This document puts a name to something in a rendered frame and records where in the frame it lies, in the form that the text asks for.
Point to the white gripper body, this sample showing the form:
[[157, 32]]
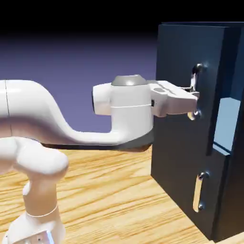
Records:
[[179, 102]]

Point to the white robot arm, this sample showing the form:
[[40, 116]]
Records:
[[122, 106]]

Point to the dark blue tall cabinet door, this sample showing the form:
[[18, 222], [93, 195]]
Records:
[[177, 57]]

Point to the dark blue short cabinet door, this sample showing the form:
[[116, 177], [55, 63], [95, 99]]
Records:
[[177, 171]]

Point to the dark blue cabinet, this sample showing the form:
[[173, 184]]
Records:
[[236, 171]]

